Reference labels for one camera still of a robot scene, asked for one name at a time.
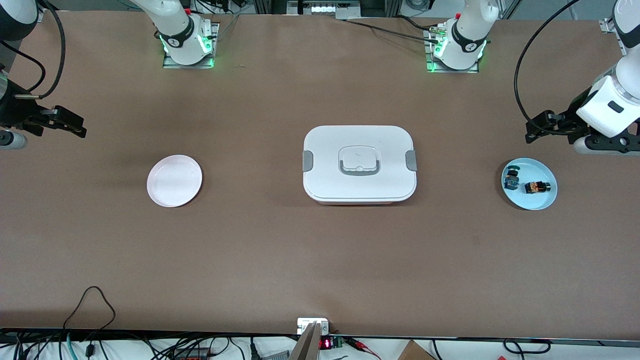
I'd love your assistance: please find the white lunch box grey handle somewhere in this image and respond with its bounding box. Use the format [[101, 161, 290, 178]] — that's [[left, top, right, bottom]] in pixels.
[[302, 125, 418, 206]]

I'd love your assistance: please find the small white socket box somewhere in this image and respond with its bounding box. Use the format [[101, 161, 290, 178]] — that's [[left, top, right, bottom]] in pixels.
[[297, 318, 330, 335]]

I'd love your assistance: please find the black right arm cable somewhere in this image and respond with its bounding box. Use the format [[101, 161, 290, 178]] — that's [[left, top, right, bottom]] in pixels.
[[0, 0, 67, 100]]

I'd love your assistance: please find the brown cardboard piece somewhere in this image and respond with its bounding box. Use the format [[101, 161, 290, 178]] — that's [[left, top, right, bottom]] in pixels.
[[397, 340, 437, 360]]

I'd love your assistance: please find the aluminium frame corner post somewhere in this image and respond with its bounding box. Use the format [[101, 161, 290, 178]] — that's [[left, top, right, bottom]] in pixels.
[[599, 19, 626, 55]]

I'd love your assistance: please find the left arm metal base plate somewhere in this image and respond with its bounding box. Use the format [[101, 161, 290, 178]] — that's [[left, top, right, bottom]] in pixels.
[[425, 27, 480, 74]]

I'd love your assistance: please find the aluminium profile bar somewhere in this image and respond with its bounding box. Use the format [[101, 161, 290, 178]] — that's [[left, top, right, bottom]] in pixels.
[[289, 322, 322, 360]]

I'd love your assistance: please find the pink round plate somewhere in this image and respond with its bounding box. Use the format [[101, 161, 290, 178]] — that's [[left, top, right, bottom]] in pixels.
[[146, 154, 204, 208]]

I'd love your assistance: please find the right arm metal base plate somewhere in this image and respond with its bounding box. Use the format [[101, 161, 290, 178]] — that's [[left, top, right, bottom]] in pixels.
[[162, 21, 221, 70]]

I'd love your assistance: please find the red clip test lead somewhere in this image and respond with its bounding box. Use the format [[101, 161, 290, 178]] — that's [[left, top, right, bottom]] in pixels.
[[345, 337, 382, 360]]

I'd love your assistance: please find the light blue round plate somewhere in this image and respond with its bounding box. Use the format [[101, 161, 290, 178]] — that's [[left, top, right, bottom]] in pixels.
[[501, 157, 559, 211]]

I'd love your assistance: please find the black oval cable loop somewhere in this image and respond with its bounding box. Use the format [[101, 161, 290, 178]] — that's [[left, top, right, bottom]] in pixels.
[[502, 339, 552, 355]]

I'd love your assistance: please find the black base power cable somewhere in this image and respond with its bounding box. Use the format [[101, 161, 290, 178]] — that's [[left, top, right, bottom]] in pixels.
[[340, 17, 443, 43]]

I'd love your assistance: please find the black cable bundle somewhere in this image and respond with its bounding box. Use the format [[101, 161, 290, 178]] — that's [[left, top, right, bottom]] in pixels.
[[0, 330, 296, 360]]

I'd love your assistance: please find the thin black looped cable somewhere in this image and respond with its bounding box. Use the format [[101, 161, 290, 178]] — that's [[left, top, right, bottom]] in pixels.
[[62, 286, 117, 333]]

